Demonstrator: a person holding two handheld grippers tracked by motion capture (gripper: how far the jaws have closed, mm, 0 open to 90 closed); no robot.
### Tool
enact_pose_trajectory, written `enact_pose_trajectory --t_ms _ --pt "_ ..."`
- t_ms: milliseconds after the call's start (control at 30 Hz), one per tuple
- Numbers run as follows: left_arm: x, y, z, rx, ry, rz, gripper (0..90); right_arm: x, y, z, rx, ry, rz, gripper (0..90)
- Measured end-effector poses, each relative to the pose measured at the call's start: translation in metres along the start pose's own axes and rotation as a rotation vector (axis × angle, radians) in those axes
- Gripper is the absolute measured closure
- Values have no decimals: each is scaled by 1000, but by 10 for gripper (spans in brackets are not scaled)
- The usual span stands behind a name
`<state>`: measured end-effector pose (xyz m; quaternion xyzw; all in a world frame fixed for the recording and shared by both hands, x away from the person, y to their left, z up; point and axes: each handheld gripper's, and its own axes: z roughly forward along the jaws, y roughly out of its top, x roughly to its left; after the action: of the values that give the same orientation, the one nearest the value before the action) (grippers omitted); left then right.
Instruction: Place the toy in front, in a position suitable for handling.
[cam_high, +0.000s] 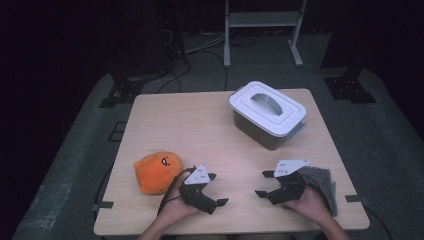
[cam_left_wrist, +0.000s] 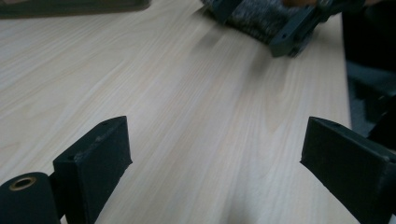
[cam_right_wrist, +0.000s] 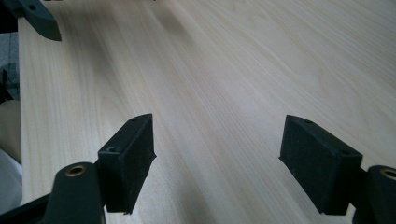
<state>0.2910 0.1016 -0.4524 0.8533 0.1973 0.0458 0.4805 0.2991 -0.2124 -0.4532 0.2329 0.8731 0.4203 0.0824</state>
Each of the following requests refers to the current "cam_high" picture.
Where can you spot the black stand base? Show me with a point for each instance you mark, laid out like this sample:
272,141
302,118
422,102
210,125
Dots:
125,91
350,90

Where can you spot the grey fluffy cloth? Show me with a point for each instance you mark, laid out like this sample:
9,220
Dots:
325,183

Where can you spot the person's right hand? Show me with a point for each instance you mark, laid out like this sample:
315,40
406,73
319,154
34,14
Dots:
310,205

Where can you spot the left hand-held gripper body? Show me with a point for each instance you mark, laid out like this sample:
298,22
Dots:
196,175

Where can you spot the white metal stand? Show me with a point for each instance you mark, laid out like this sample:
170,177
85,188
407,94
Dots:
260,19

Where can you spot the black tape strip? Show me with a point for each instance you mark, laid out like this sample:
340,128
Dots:
355,199
103,205

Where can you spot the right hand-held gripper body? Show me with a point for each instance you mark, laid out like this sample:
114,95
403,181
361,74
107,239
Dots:
288,191

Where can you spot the brown transparent storage box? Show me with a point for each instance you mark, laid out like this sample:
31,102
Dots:
256,133

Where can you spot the white box lid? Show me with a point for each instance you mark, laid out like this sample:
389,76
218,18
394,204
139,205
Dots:
266,106

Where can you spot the person's left hand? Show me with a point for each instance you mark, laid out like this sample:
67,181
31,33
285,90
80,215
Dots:
175,210

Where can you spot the orange plush toy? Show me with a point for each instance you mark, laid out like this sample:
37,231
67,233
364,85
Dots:
156,173

